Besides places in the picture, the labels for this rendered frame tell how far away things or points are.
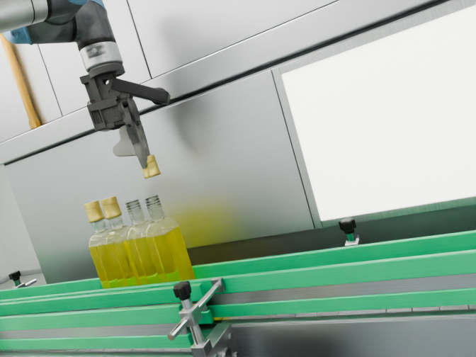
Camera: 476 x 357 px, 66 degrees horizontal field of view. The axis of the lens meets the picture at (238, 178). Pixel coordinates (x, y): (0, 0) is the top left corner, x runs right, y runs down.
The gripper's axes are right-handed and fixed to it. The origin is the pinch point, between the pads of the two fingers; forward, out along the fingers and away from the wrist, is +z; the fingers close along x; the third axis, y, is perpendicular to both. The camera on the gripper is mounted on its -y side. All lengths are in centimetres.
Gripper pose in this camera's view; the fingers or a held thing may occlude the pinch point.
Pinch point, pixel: (147, 161)
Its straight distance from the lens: 79.2
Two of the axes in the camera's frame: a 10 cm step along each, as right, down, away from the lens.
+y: -9.5, 3.0, -0.3
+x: 0.7, 1.1, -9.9
